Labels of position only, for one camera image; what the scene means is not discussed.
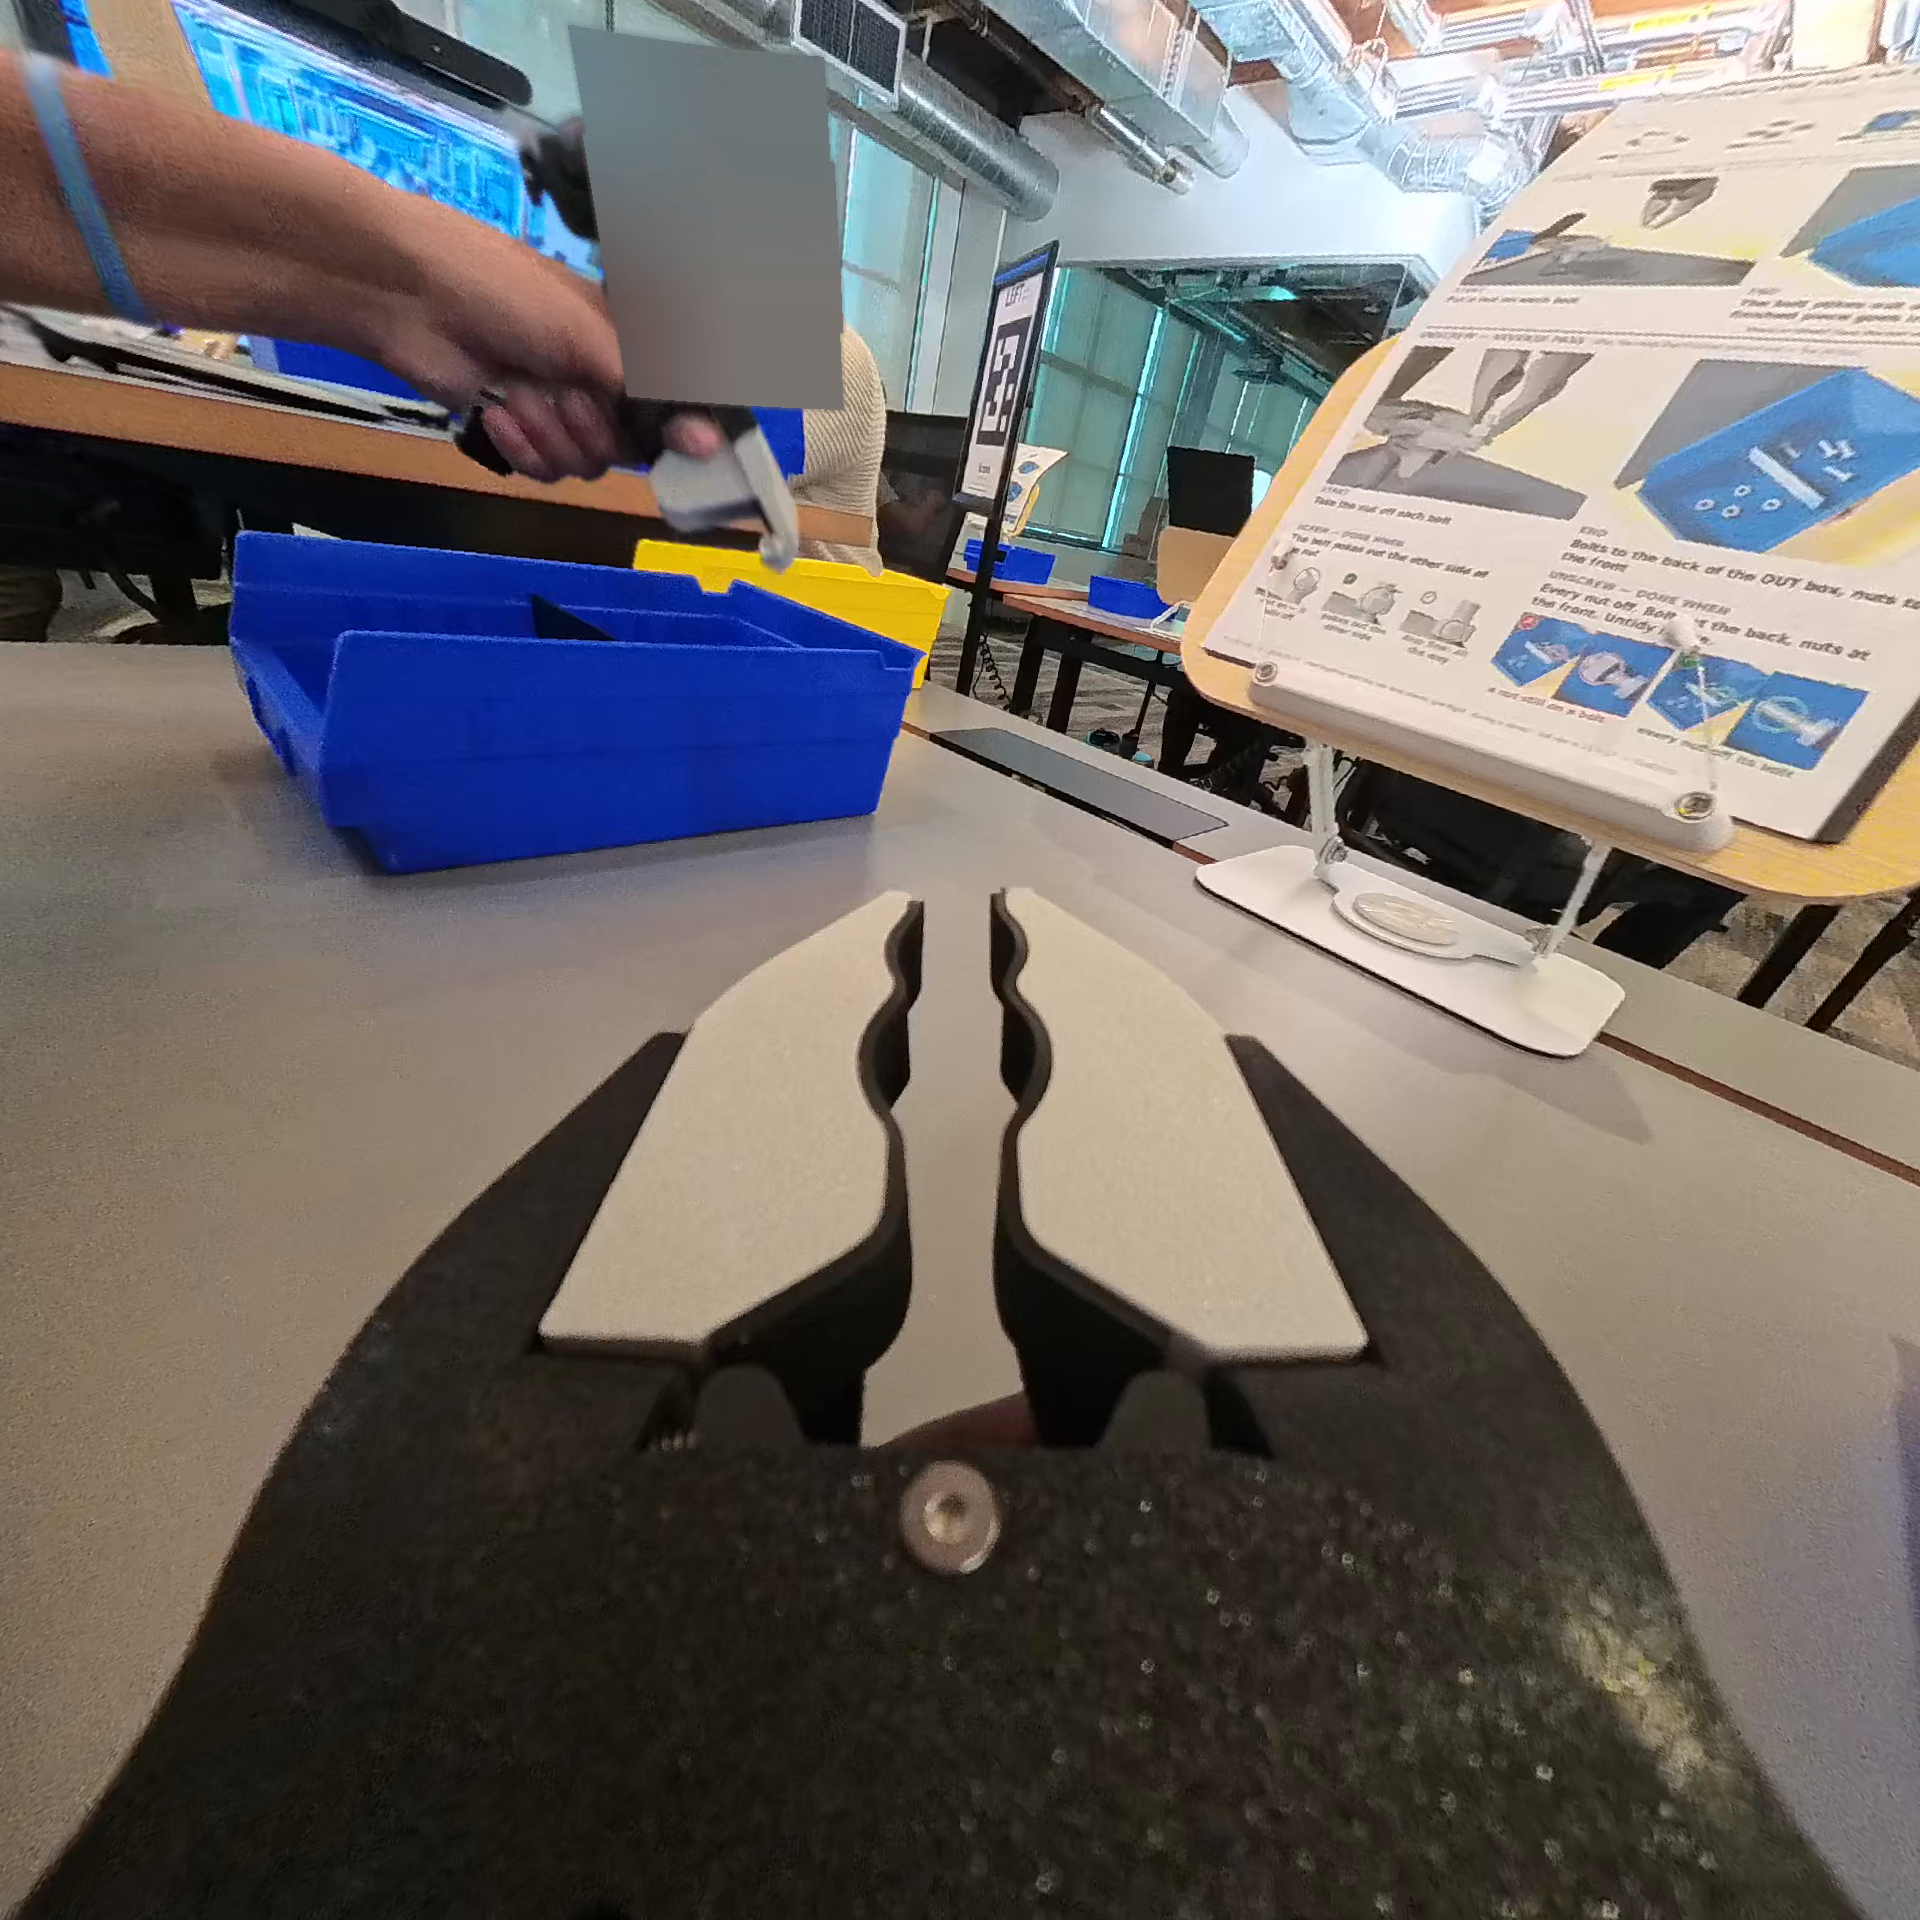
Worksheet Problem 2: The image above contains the printed instruction sheet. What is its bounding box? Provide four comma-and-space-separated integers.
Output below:
1199, 67, 1920, 841

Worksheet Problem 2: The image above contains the large display screen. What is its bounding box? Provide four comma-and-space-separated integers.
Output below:
46, 0, 601, 407

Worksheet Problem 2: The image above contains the black desk cable cover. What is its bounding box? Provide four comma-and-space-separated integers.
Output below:
932, 726, 1230, 846

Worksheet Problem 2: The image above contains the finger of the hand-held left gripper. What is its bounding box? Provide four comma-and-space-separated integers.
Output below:
646, 423, 799, 575

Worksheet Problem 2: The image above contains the neighbouring wooden-edged desk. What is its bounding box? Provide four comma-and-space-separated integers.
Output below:
0, 352, 879, 549

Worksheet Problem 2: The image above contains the person's left hand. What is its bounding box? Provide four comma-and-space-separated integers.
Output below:
375, 246, 728, 484

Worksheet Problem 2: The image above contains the blue bin with black divider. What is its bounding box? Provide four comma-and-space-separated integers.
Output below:
229, 527, 923, 876

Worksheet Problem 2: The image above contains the silver ventilation duct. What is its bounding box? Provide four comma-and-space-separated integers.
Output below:
661, 0, 1255, 225

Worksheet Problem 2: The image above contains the blue wristband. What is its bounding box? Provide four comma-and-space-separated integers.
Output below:
17, 52, 156, 326

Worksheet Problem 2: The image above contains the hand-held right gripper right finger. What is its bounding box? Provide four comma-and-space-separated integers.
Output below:
990, 884, 1368, 1448

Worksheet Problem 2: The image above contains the yellow plastic bin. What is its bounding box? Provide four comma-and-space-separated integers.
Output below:
632, 536, 953, 695

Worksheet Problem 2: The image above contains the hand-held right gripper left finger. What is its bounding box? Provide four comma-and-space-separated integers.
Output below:
537, 888, 923, 1448

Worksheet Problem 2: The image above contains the marker sign on black pole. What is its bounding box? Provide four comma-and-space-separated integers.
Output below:
953, 240, 1062, 705

